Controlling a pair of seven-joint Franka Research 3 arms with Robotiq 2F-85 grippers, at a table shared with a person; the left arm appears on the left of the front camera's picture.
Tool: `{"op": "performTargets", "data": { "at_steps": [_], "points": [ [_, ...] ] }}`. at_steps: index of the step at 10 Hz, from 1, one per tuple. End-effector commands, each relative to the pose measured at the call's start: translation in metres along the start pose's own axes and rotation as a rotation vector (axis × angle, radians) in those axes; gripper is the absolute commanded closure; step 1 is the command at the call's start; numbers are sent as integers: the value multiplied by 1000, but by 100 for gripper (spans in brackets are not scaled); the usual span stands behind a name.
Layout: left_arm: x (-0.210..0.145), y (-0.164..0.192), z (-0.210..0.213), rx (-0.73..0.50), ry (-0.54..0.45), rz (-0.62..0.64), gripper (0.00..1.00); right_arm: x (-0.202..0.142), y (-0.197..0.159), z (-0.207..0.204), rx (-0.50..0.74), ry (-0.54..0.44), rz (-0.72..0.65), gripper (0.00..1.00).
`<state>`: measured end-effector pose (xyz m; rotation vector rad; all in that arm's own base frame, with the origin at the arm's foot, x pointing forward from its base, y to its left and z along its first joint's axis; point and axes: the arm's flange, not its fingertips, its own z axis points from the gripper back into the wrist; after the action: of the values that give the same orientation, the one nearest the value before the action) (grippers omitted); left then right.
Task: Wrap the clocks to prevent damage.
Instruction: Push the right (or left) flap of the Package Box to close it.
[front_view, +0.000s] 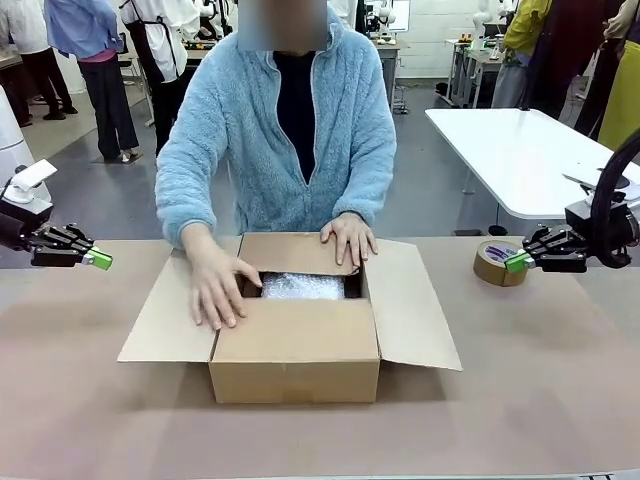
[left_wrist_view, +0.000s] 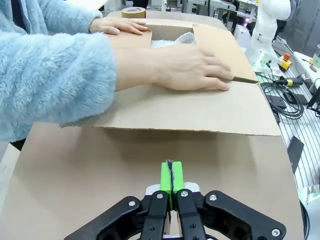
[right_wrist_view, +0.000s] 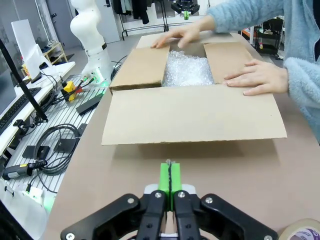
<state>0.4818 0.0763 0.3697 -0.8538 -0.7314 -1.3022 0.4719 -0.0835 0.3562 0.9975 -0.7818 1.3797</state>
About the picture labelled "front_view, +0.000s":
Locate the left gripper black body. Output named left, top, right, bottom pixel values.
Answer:
left=0, top=213, right=41, bottom=251

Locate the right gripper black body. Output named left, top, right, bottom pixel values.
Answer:
left=579, top=217, right=634, bottom=262

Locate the brown cardboard box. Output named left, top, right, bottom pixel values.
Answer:
left=117, top=231, right=464, bottom=405

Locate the person's left forearm blue sleeve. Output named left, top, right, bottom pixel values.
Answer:
left=327, top=149, right=398, bottom=226

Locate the person's right forearm blue sleeve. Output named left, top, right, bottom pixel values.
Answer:
left=154, top=164, right=226, bottom=251

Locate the person's right hand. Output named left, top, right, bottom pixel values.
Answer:
left=182, top=225, right=264, bottom=331

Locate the person's left hand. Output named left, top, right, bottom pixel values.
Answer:
left=319, top=213, right=380, bottom=266

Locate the brown packing tape roll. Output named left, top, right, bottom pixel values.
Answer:
left=472, top=238, right=530, bottom=288

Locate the white table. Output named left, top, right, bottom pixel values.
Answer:
left=424, top=107, right=640, bottom=221

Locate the bystander in yellow-green apron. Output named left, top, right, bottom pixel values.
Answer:
left=574, top=0, right=640, bottom=152

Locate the bystander in blue shirt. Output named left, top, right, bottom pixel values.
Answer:
left=43, top=0, right=145, bottom=164

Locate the bystander in white top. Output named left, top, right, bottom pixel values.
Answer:
left=0, top=0, right=80, bottom=127

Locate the bystander in dark maroon coat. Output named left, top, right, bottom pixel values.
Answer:
left=538, top=0, right=626, bottom=121

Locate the grey metal workbench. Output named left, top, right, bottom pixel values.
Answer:
left=446, top=35, right=507, bottom=110

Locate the bystander in yellow jacket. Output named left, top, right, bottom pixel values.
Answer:
left=492, top=0, right=556, bottom=110

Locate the bystander in black apron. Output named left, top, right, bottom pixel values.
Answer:
left=119, top=0, right=190, bottom=157

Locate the person in blue fleece jacket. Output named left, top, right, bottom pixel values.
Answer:
left=154, top=0, right=398, bottom=251

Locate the bubble wrapped bundle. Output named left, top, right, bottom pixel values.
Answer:
left=257, top=271, right=349, bottom=301

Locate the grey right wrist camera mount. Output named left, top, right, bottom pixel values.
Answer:
left=564, top=197, right=640, bottom=226

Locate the thick black cable hose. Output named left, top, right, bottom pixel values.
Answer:
left=591, top=142, right=640, bottom=270

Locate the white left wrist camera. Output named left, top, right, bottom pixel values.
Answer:
left=2, top=158, right=58, bottom=204

